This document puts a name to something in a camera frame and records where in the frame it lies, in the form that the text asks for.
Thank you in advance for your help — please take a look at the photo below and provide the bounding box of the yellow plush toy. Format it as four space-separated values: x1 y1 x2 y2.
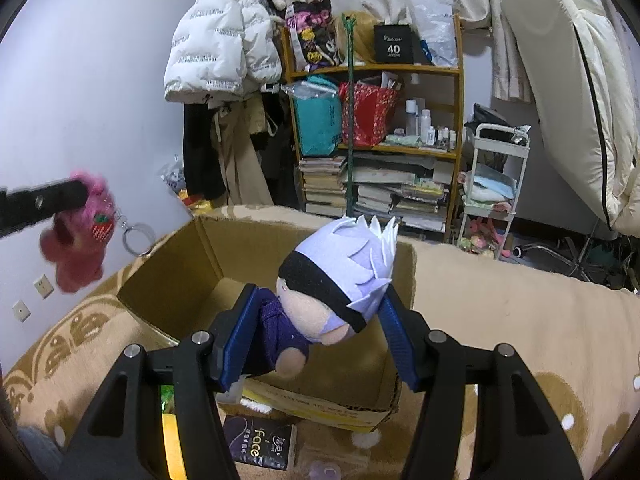
162 414 186 480

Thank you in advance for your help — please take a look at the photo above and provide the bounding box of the pink plush bear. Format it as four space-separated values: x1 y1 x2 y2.
39 171 116 294

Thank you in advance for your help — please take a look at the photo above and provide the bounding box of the white-haired plush doll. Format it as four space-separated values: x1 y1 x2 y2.
258 216 398 379

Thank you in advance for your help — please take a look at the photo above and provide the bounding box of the black tissue pack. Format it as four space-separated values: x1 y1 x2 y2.
222 415 297 470

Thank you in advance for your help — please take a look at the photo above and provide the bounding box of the cardboard box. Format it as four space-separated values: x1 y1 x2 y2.
117 216 416 432

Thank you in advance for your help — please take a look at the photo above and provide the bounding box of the white puffer jacket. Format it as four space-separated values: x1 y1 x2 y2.
164 0 282 108

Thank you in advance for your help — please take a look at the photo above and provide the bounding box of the white rolling cart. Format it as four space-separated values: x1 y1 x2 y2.
457 122 530 260

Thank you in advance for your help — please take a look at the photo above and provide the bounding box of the stack of books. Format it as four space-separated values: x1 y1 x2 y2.
298 155 346 218

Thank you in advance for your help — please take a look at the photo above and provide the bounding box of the teal bag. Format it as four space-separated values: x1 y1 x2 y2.
293 76 342 157

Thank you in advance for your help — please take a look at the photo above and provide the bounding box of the wooden shelf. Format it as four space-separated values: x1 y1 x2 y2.
283 2 463 236

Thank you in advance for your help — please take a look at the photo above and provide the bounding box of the red bag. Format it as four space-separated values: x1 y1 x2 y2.
354 81 399 148

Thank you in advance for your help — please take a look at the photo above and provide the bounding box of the white mattress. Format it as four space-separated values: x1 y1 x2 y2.
501 0 639 236

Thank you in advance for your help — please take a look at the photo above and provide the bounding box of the black box marked 40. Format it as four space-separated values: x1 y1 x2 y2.
373 24 413 64

